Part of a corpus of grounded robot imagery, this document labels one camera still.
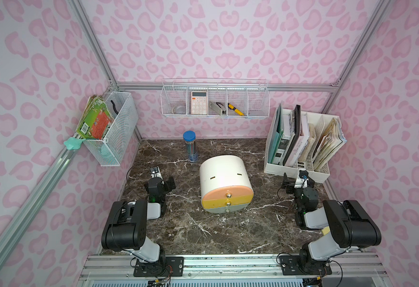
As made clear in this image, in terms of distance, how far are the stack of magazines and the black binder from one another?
7cm

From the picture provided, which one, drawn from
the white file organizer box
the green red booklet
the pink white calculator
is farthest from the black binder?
the green red booklet

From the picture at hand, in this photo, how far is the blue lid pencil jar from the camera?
0.96m

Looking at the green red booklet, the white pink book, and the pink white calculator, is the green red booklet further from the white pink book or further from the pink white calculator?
the white pink book

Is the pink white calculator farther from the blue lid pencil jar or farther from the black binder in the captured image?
the black binder

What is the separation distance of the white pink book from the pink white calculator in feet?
1.62

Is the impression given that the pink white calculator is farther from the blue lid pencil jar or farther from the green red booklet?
the green red booklet

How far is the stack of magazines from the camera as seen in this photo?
0.87m

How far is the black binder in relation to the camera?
834 millimetres

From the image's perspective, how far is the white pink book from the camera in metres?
0.83

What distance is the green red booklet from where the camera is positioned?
26.7 inches

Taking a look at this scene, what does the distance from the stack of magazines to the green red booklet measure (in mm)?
938

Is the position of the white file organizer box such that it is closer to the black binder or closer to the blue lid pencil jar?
the black binder

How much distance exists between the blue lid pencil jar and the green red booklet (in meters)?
0.36

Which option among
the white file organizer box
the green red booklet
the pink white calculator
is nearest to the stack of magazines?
the white file organizer box
